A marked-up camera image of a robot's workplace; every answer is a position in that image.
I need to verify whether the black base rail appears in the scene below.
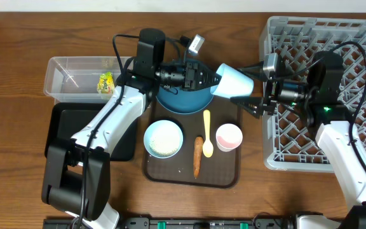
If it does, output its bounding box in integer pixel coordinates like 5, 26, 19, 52
43, 217, 351, 229

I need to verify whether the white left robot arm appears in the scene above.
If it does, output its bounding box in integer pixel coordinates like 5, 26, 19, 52
42, 28, 222, 228

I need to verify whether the grey dishwasher rack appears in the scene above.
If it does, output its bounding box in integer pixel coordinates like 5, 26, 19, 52
259, 16, 366, 172

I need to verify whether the pink white cup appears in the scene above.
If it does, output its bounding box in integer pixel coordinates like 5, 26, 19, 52
215, 123, 243, 152

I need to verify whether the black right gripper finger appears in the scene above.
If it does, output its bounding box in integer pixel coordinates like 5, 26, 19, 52
237, 61, 266, 81
230, 96, 263, 119

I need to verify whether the clear plastic bin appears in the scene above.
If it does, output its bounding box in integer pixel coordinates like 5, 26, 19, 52
44, 56, 120, 104

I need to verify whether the light blue rice bowl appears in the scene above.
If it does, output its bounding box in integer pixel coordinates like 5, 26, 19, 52
144, 120, 184, 159

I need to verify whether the yellow snack wrapper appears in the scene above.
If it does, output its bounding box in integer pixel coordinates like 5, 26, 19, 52
97, 72, 115, 94

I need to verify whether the black tray bin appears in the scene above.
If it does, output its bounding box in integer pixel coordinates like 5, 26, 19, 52
44, 102, 138, 162

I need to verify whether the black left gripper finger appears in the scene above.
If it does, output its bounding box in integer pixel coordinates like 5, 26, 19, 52
199, 76, 220, 89
198, 61, 216, 76

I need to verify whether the dark blue plate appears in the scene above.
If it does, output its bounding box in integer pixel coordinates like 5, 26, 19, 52
155, 59, 215, 115

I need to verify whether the light blue cup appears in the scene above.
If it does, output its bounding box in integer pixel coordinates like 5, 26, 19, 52
210, 64, 254, 99

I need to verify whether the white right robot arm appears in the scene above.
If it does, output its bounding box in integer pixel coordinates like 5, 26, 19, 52
231, 52, 366, 228

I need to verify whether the brown serving tray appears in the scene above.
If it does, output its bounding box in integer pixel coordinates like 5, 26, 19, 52
142, 97, 241, 188

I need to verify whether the yellow plastic spoon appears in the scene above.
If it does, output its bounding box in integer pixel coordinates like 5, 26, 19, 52
203, 109, 214, 158

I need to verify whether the orange carrot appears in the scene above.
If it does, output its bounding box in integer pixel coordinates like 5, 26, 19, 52
193, 136, 203, 179

